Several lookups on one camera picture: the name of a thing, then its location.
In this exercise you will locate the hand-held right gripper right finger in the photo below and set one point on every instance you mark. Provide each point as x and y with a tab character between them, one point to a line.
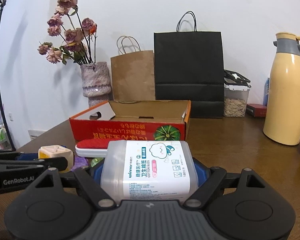
201	173

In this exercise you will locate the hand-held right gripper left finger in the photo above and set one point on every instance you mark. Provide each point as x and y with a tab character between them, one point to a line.
97	172

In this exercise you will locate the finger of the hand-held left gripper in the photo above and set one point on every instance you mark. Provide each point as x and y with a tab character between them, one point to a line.
27	156
55	164

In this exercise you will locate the yellow and white cube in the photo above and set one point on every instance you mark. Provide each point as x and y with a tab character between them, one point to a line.
53	152

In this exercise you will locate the red cardboard box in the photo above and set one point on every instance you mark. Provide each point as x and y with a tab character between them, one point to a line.
125	131

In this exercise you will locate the clear cotton swab box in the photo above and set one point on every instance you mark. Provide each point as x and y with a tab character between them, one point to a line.
150	170

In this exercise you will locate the small purple object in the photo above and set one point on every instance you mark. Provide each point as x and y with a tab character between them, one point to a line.
80	163

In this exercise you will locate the red and white lint brush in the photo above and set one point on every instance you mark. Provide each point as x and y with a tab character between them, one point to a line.
92	146

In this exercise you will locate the clear container of seeds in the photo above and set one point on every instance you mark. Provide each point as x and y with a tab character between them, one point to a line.
235	105

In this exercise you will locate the small dark red box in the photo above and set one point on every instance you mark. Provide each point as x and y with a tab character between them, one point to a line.
256	110

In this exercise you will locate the pink knitted vase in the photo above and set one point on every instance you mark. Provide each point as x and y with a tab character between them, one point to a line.
96	80

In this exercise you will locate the black container lids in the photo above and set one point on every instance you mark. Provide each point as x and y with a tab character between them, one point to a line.
236	78

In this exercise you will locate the brown paper bag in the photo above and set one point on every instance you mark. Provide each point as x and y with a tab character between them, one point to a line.
132	75

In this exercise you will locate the blue carton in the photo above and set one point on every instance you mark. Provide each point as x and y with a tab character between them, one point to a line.
266	92

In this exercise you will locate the black paper bag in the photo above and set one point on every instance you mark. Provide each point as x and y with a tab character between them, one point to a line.
188	67

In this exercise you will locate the yellow thermos jug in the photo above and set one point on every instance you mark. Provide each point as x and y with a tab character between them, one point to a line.
286	97

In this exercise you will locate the dried pink roses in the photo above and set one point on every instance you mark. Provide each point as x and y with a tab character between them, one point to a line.
70	35

